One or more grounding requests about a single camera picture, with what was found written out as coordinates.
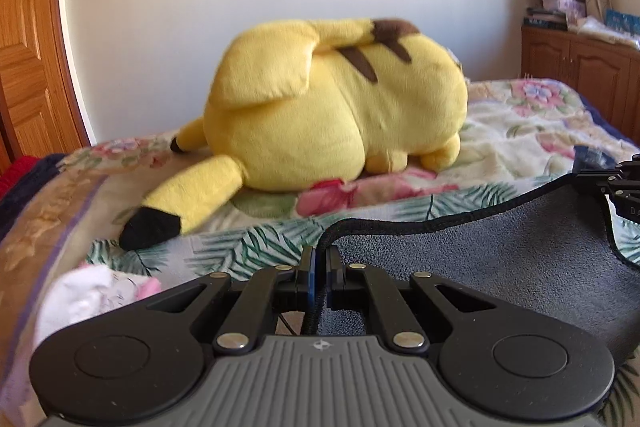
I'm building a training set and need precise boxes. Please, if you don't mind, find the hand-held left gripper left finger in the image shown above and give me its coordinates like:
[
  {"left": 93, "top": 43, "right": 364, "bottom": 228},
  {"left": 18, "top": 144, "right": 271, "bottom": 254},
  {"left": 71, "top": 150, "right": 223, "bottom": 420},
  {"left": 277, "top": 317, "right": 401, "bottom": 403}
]
[{"left": 146, "top": 247, "right": 320, "bottom": 356}]

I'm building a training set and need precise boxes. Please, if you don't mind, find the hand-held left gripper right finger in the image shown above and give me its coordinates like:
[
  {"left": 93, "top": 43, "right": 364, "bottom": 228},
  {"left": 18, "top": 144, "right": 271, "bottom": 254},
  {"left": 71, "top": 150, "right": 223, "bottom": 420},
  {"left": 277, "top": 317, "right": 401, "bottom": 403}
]
[{"left": 325, "top": 246, "right": 497, "bottom": 354}]

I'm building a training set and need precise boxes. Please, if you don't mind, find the grey towel with black edge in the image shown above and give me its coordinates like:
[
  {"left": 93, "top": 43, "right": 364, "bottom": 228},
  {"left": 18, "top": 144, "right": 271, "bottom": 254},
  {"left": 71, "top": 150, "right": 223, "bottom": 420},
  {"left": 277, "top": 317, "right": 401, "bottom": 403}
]
[{"left": 280, "top": 169, "right": 640, "bottom": 410}]

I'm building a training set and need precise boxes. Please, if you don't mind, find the floral bed blanket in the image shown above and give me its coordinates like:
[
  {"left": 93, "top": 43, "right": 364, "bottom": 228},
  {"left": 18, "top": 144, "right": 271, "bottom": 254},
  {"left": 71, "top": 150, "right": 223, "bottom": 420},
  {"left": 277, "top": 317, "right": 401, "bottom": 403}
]
[{"left": 0, "top": 77, "right": 640, "bottom": 427}]

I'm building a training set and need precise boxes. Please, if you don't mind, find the wooden cabinet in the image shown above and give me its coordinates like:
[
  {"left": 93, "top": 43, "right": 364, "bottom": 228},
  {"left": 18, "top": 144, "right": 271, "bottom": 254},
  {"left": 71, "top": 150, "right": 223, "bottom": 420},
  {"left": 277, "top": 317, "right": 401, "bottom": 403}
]
[{"left": 520, "top": 26, "right": 640, "bottom": 108}]

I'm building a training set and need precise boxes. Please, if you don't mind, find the clear plastic bag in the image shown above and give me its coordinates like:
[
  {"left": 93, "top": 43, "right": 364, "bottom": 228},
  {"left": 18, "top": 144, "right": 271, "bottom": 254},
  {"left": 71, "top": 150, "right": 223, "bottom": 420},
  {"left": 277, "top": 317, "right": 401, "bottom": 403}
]
[{"left": 567, "top": 16, "right": 640, "bottom": 50}]

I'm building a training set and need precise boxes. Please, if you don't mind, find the blue book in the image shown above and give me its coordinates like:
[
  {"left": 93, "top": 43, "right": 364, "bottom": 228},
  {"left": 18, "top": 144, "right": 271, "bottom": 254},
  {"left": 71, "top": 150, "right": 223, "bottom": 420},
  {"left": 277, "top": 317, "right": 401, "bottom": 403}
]
[{"left": 604, "top": 8, "right": 640, "bottom": 34}]

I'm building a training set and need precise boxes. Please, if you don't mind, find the stack of dark books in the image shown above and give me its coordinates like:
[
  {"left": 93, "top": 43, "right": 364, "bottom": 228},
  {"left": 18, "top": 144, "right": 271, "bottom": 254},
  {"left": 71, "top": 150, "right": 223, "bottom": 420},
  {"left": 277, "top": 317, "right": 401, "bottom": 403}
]
[{"left": 522, "top": 7, "right": 569, "bottom": 32}]

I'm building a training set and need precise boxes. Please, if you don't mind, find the yellow plush toy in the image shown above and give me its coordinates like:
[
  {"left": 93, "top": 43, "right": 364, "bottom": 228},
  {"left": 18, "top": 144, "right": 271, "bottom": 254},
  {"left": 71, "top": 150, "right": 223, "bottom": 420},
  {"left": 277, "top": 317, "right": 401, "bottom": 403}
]
[{"left": 120, "top": 16, "right": 470, "bottom": 252}]

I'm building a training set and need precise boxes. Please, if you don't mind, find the purple patterned box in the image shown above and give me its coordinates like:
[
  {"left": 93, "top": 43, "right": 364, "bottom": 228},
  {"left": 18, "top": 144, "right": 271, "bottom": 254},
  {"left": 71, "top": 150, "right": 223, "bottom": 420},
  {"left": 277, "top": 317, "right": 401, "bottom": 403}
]
[{"left": 542, "top": 0, "right": 587, "bottom": 16}]

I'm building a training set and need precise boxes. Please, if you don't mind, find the white and pink cloth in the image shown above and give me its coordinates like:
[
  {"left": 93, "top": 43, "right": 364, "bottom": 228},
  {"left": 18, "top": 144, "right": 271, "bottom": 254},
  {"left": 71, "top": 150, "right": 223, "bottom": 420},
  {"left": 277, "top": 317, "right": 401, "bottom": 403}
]
[{"left": 34, "top": 264, "right": 162, "bottom": 350}]

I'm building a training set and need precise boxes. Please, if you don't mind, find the red knitted cloth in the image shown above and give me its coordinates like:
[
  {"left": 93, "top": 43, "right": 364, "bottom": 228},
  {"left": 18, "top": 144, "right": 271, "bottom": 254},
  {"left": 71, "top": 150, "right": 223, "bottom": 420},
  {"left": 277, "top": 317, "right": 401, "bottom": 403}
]
[{"left": 0, "top": 156, "right": 40, "bottom": 200}]

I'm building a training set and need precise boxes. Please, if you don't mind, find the wooden door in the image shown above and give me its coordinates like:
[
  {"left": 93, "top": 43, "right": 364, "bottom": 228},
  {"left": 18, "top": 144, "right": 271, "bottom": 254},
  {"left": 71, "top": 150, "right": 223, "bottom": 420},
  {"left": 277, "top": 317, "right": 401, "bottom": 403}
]
[{"left": 0, "top": 0, "right": 92, "bottom": 170}]

